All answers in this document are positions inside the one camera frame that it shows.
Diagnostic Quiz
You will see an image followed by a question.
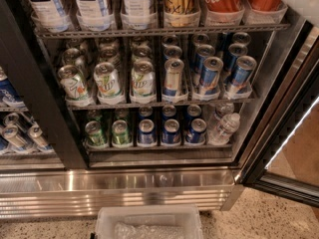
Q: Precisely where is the blue can left compartment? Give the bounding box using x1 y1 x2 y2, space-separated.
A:
0 67 25 108

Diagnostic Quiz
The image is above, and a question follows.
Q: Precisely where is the blue pepsi can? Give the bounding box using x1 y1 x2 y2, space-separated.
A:
161 119 180 144
185 119 206 143
138 119 157 145

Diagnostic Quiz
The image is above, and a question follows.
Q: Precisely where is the front clear water bottle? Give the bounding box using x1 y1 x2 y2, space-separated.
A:
209 113 240 145

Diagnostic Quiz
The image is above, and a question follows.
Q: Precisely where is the front right 7up can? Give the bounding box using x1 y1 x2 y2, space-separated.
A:
130 60 156 104

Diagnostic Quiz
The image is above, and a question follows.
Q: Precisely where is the middle wire shelf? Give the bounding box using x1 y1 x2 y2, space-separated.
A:
68 97 255 111

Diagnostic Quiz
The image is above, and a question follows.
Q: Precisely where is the front right blue pepsi can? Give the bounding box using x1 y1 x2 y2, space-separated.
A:
185 119 206 143

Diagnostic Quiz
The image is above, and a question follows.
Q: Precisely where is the left white tea bottle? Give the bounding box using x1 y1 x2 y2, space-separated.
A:
29 0 73 33

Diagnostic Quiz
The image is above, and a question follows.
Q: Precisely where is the front right blue red bull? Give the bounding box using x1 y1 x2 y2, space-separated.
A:
225 56 257 98

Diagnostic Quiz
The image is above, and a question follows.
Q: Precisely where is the front left blue red bull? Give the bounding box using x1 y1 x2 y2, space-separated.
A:
198 57 223 96

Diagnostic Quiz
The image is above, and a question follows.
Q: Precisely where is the left green soda can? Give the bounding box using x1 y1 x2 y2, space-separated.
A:
85 120 108 148

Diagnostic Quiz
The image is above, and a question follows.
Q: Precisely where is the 7up can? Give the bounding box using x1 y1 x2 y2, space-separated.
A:
130 60 156 104
58 65 93 107
94 62 125 105

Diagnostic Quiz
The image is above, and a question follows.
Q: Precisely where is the open glass fridge door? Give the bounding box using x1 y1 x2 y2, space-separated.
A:
241 23 319 207

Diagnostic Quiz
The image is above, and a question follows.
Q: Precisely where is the front left blue pepsi can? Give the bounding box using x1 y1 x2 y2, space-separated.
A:
138 119 157 145

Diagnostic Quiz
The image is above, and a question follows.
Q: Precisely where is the right white tea bottle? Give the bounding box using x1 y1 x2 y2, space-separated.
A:
121 0 157 30

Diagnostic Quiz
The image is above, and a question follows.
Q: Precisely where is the top wire shelf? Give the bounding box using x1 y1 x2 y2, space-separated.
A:
35 23 291 39

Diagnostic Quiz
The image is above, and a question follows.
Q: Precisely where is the white tea bottle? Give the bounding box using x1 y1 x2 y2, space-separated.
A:
76 0 114 32
29 0 73 33
121 0 157 30

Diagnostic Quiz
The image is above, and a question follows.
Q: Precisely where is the stainless steel fridge base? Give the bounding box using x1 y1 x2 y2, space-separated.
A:
0 169 243 219

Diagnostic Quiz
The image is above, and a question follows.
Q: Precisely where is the front middle 7up can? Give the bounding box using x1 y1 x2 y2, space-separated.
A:
94 62 125 105

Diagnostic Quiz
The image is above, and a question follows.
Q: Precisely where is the wire shelf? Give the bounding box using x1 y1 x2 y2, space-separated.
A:
68 97 255 111
35 23 291 39

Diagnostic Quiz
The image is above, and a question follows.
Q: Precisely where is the front middle blue pepsi can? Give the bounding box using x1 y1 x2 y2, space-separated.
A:
161 119 180 144

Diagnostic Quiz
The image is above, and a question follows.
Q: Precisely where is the gold yellow can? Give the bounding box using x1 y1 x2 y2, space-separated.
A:
163 0 199 28

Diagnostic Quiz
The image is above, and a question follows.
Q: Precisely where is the front silver red bull can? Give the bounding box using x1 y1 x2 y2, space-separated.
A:
162 58 184 103

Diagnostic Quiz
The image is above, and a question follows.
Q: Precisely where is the middle white tea bottle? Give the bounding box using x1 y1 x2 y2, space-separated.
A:
76 0 114 32

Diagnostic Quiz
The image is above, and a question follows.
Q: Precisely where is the clear plastic bin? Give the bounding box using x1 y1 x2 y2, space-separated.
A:
95 204 203 239

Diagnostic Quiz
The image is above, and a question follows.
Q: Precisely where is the front left 7up can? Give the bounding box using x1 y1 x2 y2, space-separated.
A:
58 65 93 107

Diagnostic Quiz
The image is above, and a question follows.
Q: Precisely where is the green soda can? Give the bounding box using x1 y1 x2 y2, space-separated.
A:
112 119 132 146
85 120 108 148

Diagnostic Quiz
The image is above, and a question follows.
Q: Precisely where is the right green soda can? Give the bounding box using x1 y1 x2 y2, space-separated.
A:
112 119 132 146

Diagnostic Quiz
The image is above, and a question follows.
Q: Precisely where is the blue red bull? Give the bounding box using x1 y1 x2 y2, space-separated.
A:
198 57 223 96
225 56 257 98

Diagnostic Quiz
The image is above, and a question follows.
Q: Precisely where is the black fridge centre pillar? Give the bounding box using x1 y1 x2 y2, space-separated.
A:
0 0 89 169

